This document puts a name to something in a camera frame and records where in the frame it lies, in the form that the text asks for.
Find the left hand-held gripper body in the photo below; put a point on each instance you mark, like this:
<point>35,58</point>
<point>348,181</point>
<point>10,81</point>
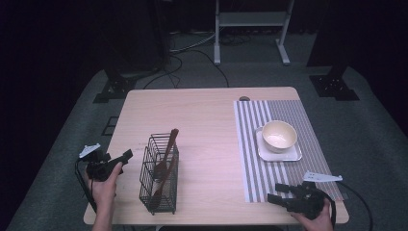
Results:
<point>96,166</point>

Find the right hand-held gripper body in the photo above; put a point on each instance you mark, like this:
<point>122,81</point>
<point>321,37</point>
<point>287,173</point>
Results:
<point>308,202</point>

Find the cream bowl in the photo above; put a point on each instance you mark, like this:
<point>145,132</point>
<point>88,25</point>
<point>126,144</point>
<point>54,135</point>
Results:
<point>279,134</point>

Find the person's right hand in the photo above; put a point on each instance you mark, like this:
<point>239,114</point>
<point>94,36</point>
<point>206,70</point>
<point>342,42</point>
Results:
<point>319,224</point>

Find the person's left hand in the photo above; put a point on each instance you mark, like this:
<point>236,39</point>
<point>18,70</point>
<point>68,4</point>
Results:
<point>104,191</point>

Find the grey striped placemat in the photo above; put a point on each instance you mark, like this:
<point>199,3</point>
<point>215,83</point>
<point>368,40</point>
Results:
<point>263,179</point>

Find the white square plate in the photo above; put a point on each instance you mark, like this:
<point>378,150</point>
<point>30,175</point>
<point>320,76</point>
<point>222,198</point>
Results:
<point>288,156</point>

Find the brown wooden spoon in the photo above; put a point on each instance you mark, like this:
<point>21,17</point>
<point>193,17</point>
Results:
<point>171,141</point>

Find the black stand base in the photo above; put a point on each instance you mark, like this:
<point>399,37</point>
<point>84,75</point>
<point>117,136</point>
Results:
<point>115,88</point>
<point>333,86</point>

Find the black rectangular floor frame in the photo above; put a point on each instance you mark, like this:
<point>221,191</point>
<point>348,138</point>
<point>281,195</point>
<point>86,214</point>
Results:
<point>106,125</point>

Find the white metal stand frame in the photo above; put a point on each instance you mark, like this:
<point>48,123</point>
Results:
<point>250,18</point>

